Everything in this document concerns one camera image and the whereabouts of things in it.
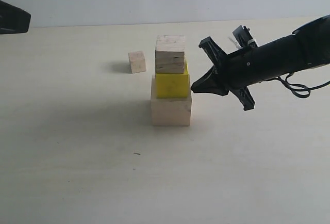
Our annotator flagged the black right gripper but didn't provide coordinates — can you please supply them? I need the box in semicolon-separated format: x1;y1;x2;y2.
191;35;307;110

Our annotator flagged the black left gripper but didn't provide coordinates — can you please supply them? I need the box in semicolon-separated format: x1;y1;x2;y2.
0;1;31;34

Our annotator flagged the yellow cube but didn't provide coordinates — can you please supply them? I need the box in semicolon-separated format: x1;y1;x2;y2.
155;62;190;99

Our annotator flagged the large light wooden cube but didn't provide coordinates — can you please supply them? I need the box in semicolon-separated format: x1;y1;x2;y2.
151;76;192;126

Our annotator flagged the medium plywood cube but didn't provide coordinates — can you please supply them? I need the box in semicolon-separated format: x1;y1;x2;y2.
155;35;186;74

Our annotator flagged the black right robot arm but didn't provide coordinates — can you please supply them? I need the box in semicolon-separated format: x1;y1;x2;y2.
191;15;329;110

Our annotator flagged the white tape tag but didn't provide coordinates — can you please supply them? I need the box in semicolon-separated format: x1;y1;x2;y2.
228;37;241;50

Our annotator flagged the small light wooden cube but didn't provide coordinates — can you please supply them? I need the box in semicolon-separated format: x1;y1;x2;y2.
128;51;146;73

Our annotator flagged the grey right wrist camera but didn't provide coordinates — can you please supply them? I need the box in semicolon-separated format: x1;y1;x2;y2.
232;25;259;51

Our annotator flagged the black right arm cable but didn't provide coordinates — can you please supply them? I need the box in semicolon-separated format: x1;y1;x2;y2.
275;73;330;99

